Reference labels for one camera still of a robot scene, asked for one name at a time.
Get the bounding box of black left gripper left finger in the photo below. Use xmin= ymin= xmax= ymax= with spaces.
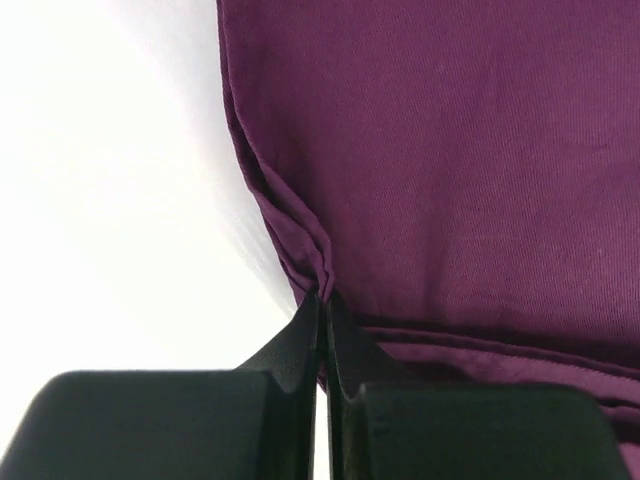
xmin=9 ymin=293 xmax=320 ymax=480

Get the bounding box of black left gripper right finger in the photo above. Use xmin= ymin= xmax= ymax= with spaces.
xmin=324 ymin=294 xmax=630 ymax=479

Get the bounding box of purple cloth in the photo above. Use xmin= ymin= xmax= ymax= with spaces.
xmin=218 ymin=1 xmax=639 ymax=448

